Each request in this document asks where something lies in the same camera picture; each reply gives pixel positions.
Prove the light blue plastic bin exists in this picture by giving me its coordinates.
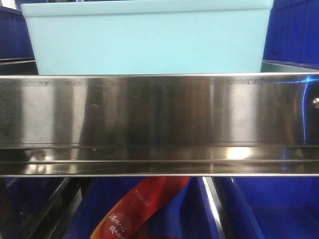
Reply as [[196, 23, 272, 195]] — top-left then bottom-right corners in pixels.
[[21, 0, 273, 75]]

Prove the dark blue bin lower middle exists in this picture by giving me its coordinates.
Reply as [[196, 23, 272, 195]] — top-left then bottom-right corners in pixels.
[[63, 177, 220, 239]]

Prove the dark blue bin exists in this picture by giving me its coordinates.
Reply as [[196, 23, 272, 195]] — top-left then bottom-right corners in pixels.
[[214, 177, 319, 239], [63, 177, 220, 239], [4, 177, 64, 225], [263, 0, 319, 65], [0, 0, 35, 60]]

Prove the dark blue bin lower right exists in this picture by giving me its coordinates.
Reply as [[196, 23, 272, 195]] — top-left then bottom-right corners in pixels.
[[214, 177, 319, 239]]

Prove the dark blue bin upper right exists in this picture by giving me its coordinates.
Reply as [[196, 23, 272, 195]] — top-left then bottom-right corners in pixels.
[[263, 0, 319, 65]]

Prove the dark blue bin upper left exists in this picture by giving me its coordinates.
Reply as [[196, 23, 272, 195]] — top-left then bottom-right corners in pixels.
[[0, 0, 35, 60]]

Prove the dark blue bin lower left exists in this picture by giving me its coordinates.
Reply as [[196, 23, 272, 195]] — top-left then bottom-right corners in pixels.
[[4, 177, 64, 225]]

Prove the red snack package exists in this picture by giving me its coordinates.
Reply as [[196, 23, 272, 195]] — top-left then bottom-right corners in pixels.
[[90, 176, 189, 239]]

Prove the steel divider rail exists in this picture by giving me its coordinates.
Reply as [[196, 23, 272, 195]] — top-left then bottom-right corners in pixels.
[[201, 177, 235, 239]]

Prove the stainless steel shelf rail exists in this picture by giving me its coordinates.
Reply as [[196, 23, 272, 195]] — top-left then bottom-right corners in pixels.
[[0, 72, 319, 177]]

